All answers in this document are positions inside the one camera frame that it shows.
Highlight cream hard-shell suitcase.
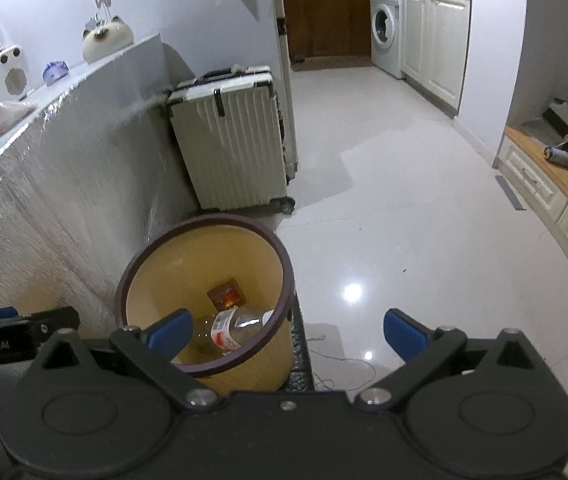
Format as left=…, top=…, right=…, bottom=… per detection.
left=166, top=64, right=298, bottom=214

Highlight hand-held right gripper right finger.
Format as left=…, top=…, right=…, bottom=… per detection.
left=354, top=308, right=540, bottom=412

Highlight small purple humidifier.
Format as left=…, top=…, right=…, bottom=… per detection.
left=42, top=59, right=70, bottom=84

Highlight black stand under bin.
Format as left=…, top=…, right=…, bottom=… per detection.
left=283, top=299, right=318, bottom=394

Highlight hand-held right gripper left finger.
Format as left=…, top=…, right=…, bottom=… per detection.
left=36, top=309, right=219, bottom=412

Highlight white washing machine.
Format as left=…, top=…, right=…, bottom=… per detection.
left=369, top=0, right=408, bottom=80

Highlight clear plastic bag orange print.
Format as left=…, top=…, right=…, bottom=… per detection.
left=0, top=100, right=38, bottom=136

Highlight silver foil covered table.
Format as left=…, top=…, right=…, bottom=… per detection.
left=0, top=32, right=200, bottom=321

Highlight yellow bin with brown rim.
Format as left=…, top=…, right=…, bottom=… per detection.
left=114, top=213, right=296, bottom=394

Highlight white space heater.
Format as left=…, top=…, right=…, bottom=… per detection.
left=0, top=45, right=31, bottom=104

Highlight cat-shaped cream ornament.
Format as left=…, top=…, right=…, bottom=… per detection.
left=81, top=16, right=135, bottom=65

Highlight white kitchen base cabinets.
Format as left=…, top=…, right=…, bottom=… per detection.
left=401, top=0, right=471, bottom=116

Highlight dark wooden door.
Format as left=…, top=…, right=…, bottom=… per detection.
left=281, top=0, right=373, bottom=61

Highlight grey spray can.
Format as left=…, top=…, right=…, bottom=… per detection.
left=542, top=145, right=568, bottom=167

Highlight brown snack wrapper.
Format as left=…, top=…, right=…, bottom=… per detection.
left=206, top=277, right=246, bottom=311

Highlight thin floor cable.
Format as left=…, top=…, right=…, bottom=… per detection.
left=308, top=332, right=378, bottom=392

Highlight white drawer bench wooden top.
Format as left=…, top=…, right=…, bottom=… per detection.
left=493, top=125, right=568, bottom=322

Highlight clear plastic bottle red label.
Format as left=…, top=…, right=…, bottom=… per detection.
left=191, top=305, right=278, bottom=356

